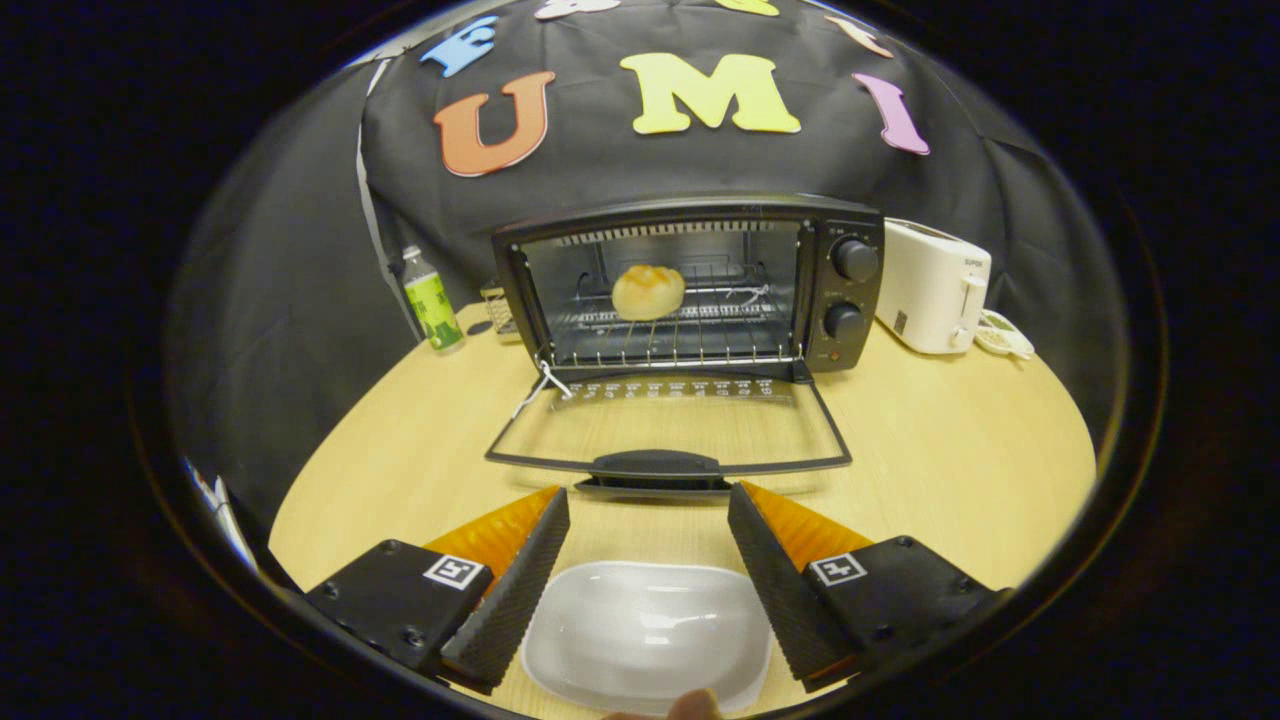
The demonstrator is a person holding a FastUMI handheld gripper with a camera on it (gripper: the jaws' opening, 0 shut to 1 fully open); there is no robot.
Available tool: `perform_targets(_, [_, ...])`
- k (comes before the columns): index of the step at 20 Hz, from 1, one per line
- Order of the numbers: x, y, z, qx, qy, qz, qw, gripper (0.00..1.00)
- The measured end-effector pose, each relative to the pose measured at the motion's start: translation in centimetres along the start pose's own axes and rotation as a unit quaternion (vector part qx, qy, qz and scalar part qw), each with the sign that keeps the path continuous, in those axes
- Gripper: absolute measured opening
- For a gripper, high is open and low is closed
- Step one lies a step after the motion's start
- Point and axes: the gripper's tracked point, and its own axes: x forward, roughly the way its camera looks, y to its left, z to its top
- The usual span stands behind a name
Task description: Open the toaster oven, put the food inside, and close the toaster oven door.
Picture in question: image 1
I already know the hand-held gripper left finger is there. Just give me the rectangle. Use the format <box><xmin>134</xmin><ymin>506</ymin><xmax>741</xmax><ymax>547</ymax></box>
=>
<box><xmin>305</xmin><ymin>487</ymin><xmax>571</xmax><ymax>696</ymax></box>

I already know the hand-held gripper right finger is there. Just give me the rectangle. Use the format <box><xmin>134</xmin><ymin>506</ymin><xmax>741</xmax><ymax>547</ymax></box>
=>
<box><xmin>727</xmin><ymin>481</ymin><xmax>1006</xmax><ymax>693</ymax></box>

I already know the black toaster oven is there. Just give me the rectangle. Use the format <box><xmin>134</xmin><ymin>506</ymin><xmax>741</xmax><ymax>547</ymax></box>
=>
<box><xmin>485</xmin><ymin>194</ymin><xmax>887</xmax><ymax>499</ymax></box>

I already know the round golden bread bun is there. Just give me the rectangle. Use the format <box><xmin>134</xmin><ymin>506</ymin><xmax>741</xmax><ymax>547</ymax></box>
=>
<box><xmin>611</xmin><ymin>264</ymin><xmax>687</xmax><ymax>322</ymax></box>

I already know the white pop-up toaster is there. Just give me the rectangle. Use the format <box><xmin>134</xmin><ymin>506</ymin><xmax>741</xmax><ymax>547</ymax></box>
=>
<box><xmin>875</xmin><ymin>218</ymin><xmax>993</xmax><ymax>355</ymax></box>

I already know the white rectangular plate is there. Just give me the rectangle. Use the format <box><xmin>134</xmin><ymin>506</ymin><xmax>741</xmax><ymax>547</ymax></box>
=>
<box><xmin>520</xmin><ymin>561</ymin><xmax>773</xmax><ymax>716</ymax></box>

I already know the green label plastic bottle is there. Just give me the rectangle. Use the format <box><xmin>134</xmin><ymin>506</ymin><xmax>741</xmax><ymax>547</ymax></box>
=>
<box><xmin>401</xmin><ymin>245</ymin><xmax>466</xmax><ymax>353</ymax></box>

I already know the white divided snack dish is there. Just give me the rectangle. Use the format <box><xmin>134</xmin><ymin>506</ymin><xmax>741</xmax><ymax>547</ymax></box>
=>
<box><xmin>975</xmin><ymin>310</ymin><xmax>1036</xmax><ymax>361</ymax></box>

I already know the black backdrop cloth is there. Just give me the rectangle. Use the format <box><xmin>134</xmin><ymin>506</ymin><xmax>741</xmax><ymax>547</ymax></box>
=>
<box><xmin>165</xmin><ymin>0</ymin><xmax>1131</xmax><ymax>521</ymax></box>

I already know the small wire basket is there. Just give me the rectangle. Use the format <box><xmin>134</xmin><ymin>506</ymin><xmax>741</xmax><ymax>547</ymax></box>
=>
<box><xmin>480</xmin><ymin>283</ymin><xmax>519</xmax><ymax>336</ymax></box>

